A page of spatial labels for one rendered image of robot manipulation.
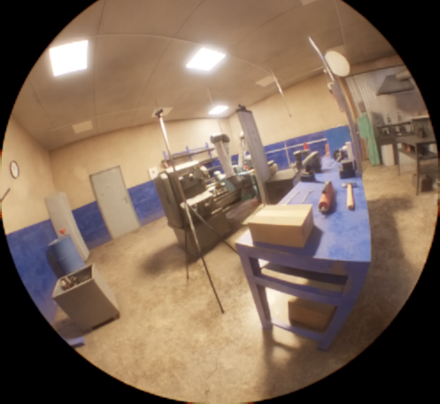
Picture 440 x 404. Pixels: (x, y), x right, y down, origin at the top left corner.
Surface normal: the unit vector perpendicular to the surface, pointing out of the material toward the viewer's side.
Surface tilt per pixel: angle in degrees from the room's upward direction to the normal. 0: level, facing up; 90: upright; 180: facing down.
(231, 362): 0
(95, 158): 90
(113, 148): 90
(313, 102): 90
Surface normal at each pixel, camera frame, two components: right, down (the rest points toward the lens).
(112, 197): 0.64, -0.08
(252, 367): -0.29, -0.95
